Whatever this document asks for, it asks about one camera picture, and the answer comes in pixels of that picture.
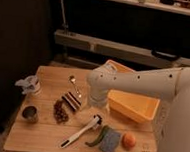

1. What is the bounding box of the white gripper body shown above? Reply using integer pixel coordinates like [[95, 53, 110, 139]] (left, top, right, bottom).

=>
[[87, 88, 110, 114]]

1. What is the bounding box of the white dish brush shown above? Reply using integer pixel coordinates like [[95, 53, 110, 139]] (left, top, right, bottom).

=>
[[60, 115, 103, 148]]

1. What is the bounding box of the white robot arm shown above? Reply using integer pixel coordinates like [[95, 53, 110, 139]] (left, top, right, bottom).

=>
[[87, 63, 190, 152]]

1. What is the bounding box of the small metal cup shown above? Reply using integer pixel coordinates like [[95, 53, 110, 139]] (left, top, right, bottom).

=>
[[22, 106, 39, 124]]

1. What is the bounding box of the striped chocolate cake slice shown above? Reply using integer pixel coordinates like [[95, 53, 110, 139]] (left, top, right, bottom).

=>
[[61, 91, 81, 113]]

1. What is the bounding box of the metal spoon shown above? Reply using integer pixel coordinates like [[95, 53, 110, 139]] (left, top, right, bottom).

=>
[[69, 75, 82, 98]]

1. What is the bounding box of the brown grape cluster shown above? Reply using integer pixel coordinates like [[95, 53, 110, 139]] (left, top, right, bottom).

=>
[[53, 100, 69, 124]]

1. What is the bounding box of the yellow plastic bin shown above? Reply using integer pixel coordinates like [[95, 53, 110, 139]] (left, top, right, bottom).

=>
[[99, 58, 165, 126]]

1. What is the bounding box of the green chili pepper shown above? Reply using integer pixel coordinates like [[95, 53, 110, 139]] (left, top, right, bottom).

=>
[[85, 126, 109, 147]]

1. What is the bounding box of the blue grey sponge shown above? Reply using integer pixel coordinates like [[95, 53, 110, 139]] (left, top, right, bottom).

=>
[[99, 129, 121, 152]]

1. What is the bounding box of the orange fruit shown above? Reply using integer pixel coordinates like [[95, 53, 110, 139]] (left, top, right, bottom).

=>
[[122, 132, 136, 150]]

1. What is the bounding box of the crumpled white cloth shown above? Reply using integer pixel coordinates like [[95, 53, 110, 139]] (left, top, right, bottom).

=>
[[15, 75, 41, 95]]

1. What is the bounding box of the grey metal shelf rail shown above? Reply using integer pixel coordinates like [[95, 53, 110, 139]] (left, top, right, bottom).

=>
[[54, 29, 190, 69]]

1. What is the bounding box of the black handle on shelf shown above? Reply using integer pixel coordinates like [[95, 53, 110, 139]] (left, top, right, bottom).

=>
[[151, 50, 181, 61]]

